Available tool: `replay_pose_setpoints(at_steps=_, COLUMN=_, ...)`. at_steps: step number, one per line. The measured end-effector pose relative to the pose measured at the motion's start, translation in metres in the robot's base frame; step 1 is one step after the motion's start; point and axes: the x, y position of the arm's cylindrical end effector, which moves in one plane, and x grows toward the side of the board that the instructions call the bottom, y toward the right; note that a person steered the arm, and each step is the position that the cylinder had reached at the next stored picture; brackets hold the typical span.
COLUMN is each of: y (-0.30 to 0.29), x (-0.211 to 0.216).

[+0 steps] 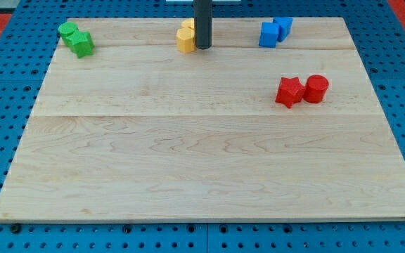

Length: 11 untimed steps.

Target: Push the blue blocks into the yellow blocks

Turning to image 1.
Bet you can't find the yellow block behind rod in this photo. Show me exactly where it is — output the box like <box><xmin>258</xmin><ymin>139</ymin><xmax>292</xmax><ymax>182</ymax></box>
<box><xmin>181</xmin><ymin>18</ymin><xmax>195</xmax><ymax>30</ymax></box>

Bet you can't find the green star block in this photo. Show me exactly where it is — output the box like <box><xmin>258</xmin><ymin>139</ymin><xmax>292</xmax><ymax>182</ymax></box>
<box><xmin>67</xmin><ymin>30</ymin><xmax>94</xmax><ymax>58</ymax></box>

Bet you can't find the red cylinder block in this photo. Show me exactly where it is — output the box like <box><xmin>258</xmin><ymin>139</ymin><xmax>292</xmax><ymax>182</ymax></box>
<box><xmin>303</xmin><ymin>74</ymin><xmax>329</xmax><ymax>103</ymax></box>

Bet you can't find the red star block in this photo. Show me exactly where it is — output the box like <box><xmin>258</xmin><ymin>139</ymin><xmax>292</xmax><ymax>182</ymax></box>
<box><xmin>275</xmin><ymin>77</ymin><xmax>305</xmax><ymax>108</ymax></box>

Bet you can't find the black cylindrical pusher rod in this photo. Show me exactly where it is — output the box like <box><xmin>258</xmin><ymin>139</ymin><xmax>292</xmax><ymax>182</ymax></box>
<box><xmin>193</xmin><ymin>0</ymin><xmax>212</xmax><ymax>50</ymax></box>

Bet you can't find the blue cube block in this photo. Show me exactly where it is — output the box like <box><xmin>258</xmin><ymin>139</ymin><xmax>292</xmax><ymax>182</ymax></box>
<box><xmin>259</xmin><ymin>22</ymin><xmax>279</xmax><ymax>48</ymax></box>

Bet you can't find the yellow hexagon block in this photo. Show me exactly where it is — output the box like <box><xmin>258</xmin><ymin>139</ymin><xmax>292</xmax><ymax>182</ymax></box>
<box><xmin>176</xmin><ymin>27</ymin><xmax>195</xmax><ymax>53</ymax></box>

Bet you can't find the green cylinder block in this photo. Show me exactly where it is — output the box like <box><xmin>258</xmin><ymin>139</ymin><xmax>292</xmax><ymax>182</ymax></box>
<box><xmin>58</xmin><ymin>22</ymin><xmax>78</xmax><ymax>46</ymax></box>

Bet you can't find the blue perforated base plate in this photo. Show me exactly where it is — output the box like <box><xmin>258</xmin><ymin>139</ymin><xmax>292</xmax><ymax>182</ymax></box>
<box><xmin>0</xmin><ymin>0</ymin><xmax>405</xmax><ymax>252</ymax></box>

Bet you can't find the blue rear block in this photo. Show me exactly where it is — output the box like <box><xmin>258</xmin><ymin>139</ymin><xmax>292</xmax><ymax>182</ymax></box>
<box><xmin>273</xmin><ymin>17</ymin><xmax>293</xmax><ymax>42</ymax></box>

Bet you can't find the light wooden board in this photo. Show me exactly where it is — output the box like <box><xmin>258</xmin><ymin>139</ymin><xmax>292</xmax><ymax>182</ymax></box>
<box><xmin>0</xmin><ymin>18</ymin><xmax>405</xmax><ymax>223</ymax></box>

